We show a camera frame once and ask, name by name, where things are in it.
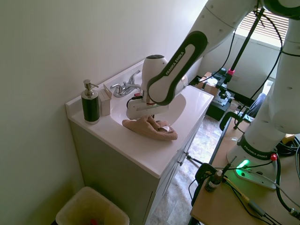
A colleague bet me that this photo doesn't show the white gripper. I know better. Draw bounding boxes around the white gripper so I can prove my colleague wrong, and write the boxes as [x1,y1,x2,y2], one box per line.
[126,99,170,120]

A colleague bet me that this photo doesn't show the tan waffle towel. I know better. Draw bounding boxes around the tan waffle towel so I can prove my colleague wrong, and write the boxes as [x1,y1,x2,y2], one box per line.
[122,115,179,142]

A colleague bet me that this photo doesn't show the chrome sink faucet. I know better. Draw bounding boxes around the chrome sink faucet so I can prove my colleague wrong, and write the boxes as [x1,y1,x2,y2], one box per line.
[110,69,144,98]

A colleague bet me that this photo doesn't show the white sink vanity top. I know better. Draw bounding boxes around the white sink vanity top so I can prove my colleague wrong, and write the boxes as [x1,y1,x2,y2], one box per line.
[65,57,215,179]

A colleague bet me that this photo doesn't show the small white carton box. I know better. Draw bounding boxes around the small white carton box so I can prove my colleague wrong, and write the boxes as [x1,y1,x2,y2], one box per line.
[98,84,112,117]

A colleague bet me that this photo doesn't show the black chrome soap dispenser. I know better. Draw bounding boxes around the black chrome soap dispenser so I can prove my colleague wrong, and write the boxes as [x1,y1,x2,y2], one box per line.
[81,79,100,126]

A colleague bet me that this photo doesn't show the brown cardboard box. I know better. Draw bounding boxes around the brown cardboard box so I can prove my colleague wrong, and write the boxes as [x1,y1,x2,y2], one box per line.
[197,72,221,96]

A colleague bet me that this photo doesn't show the black equipment case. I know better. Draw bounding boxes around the black equipment case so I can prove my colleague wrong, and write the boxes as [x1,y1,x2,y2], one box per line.
[205,90,233,122]

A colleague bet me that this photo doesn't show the black table clamp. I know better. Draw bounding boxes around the black table clamp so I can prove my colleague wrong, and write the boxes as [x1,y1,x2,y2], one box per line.
[195,163,218,188]
[219,112,242,131]

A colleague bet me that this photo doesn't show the dark dropper bottle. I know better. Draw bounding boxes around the dark dropper bottle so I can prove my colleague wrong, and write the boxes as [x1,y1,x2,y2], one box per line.
[205,170,224,193]

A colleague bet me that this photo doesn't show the beige plastic trash bin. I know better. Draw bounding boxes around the beige plastic trash bin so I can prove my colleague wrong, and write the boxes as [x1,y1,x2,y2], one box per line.
[55,186,130,225]

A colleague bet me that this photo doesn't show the blue fabric heap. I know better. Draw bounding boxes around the blue fabric heap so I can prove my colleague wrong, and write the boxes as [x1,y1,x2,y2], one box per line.
[247,93,268,119]

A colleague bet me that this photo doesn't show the window blinds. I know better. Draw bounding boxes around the window blinds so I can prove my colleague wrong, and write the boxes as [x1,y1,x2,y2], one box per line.
[236,8,289,47]

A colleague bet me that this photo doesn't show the black camera stand pole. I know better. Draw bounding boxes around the black camera stand pole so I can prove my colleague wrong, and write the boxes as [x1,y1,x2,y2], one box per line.
[226,9,264,83]

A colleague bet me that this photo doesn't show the yellow cable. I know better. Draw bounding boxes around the yellow cable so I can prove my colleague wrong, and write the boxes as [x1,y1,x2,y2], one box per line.
[224,177,250,202]

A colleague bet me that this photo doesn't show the grey cable with connector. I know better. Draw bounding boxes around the grey cable with connector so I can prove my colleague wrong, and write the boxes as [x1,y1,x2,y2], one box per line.
[247,200,278,222]

